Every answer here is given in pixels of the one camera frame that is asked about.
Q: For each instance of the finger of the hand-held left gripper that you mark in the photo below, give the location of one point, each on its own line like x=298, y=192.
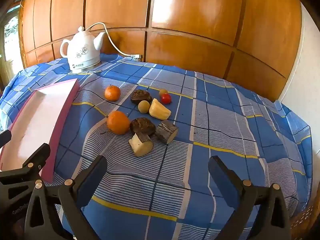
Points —
x=5, y=138
x=40, y=156

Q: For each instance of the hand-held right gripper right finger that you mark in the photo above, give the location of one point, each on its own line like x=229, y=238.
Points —
x=222, y=177

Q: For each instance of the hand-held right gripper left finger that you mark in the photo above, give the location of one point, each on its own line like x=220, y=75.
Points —
x=93, y=177

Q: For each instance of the pink shallow tray box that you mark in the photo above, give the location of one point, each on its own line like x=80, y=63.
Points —
x=37, y=120

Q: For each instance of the large orange mandarin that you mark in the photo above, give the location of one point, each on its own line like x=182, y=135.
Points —
x=118, y=122

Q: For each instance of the small orange mandarin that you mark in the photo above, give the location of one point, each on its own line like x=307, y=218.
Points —
x=112, y=93

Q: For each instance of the yellow-green round fruit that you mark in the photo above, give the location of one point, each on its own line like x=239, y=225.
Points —
x=144, y=106

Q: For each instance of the pale yellow fruit chunk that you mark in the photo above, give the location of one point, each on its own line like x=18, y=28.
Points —
x=160, y=110

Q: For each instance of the small dark water chestnut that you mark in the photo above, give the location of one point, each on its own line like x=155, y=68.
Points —
x=140, y=96

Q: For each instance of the red cherry tomato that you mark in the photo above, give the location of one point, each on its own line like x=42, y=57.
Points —
x=165, y=98

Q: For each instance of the tiny olive round fruit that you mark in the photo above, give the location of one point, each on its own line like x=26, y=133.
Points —
x=163, y=91

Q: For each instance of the blue plaid tablecloth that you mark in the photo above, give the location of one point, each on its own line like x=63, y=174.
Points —
x=225, y=130

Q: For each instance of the wooden door with glass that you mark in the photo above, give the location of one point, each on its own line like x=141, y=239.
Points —
x=10, y=30

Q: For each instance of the white ceramic electric kettle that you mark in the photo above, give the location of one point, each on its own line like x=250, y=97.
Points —
x=82, y=52

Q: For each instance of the white power plug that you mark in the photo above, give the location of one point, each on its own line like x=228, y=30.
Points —
x=137, y=56

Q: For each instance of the wooden panelled cabinet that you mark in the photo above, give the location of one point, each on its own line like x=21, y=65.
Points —
x=187, y=10

